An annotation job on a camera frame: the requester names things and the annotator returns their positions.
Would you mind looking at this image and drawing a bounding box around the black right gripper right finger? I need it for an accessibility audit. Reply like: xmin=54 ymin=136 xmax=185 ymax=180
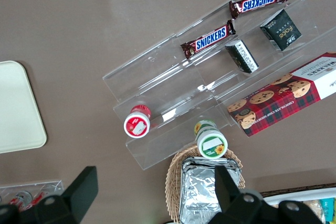
xmin=209 ymin=165 xmax=279 ymax=224

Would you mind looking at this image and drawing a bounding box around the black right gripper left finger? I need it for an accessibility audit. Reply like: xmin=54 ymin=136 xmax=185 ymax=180
xmin=34 ymin=165 xmax=100 ymax=224

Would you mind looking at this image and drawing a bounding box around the oval wicker basket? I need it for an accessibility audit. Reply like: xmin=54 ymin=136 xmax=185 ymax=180
xmin=164 ymin=147 xmax=247 ymax=224

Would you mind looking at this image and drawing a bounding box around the white rectangular snack tray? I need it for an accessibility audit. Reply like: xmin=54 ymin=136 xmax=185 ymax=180
xmin=261 ymin=189 xmax=336 ymax=224

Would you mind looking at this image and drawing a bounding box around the beige plastic tray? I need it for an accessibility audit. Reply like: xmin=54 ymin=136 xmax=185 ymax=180
xmin=0 ymin=60 xmax=48 ymax=155

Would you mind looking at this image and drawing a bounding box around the silver foil container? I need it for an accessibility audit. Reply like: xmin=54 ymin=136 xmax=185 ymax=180
xmin=179 ymin=156 xmax=243 ymax=224

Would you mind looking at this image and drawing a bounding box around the clear acrylic bottle rack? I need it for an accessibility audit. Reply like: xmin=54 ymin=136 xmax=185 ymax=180
xmin=0 ymin=179 xmax=65 ymax=207

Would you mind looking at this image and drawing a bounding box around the green lid yogurt cup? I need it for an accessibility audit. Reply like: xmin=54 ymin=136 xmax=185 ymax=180
xmin=193 ymin=119 xmax=229 ymax=160

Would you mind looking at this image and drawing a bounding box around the red lid yogurt cup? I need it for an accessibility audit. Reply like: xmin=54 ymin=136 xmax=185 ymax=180
xmin=123 ymin=104 xmax=153 ymax=140

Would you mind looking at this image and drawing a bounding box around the teal snack packet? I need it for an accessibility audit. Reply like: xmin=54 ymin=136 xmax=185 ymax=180
xmin=319 ymin=198 xmax=336 ymax=222

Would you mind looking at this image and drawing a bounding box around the red tartan cookie box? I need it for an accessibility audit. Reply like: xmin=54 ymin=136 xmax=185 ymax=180
xmin=226 ymin=51 xmax=336 ymax=138

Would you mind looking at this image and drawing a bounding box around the clear acrylic stepped stand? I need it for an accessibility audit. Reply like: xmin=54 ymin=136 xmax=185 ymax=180
xmin=101 ymin=0 xmax=336 ymax=171

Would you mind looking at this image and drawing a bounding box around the black box with white side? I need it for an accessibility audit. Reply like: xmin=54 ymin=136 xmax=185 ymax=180
xmin=225 ymin=39 xmax=260 ymax=74

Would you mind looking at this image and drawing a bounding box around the brown Snickers bar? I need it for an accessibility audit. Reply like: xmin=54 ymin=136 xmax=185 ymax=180
xmin=180 ymin=19 xmax=237 ymax=60
xmin=228 ymin=0 xmax=290 ymax=20

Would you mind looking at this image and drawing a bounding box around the black box with gold print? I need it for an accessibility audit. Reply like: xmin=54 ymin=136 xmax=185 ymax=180
xmin=259 ymin=8 xmax=303 ymax=52

